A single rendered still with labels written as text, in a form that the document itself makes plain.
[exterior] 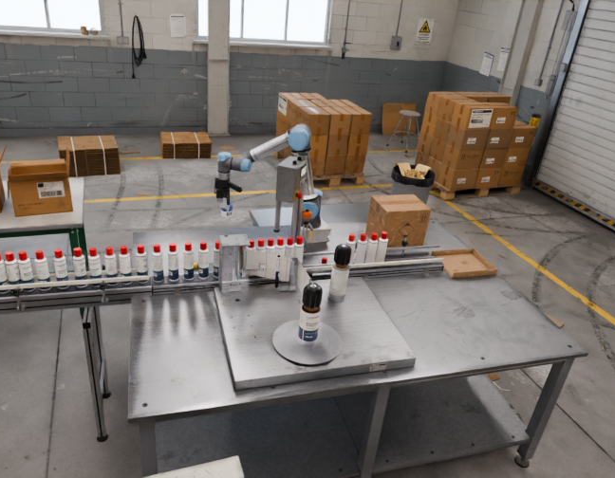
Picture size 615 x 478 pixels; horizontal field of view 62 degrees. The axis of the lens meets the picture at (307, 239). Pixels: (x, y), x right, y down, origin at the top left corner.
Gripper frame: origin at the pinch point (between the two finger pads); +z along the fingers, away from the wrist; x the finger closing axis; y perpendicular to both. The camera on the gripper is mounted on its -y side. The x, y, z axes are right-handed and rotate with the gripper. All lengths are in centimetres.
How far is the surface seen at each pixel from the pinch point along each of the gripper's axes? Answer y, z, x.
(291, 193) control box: -19, -34, 61
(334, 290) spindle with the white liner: -34, 6, 92
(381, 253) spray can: -74, 3, 66
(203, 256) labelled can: 25, -2, 59
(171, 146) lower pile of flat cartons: -10, 83, -376
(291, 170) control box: -18, -47, 60
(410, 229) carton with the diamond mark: -104, 1, 46
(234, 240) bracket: 11, -15, 68
